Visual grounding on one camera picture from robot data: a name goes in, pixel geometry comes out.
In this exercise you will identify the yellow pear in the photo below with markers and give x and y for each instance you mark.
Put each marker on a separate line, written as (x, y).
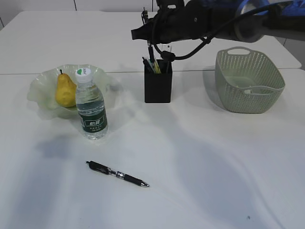
(65, 91)

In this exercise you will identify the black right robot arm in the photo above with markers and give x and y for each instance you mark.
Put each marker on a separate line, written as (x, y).
(282, 19)

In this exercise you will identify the black square pen holder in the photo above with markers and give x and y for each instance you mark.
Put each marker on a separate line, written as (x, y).
(158, 86)

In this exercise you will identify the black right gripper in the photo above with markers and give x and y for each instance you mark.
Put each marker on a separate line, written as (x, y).
(177, 21)

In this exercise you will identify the black pen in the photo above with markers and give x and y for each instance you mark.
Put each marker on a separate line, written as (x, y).
(147, 65)
(144, 16)
(120, 175)

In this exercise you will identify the pale green plastic basket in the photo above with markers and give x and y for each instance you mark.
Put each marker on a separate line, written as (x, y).
(235, 73)

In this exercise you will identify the clear yellow waste packaging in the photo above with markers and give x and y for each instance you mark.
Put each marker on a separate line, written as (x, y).
(252, 91)

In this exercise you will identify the clear plastic ruler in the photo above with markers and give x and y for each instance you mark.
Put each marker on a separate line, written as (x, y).
(166, 50)

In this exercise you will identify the yellow utility knife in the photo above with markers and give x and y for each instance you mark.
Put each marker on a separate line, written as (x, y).
(156, 67)

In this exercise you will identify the pale green wavy glass plate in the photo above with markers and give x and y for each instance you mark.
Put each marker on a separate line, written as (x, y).
(54, 90)

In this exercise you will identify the clear water bottle green label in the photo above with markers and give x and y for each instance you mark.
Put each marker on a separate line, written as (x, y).
(90, 105)

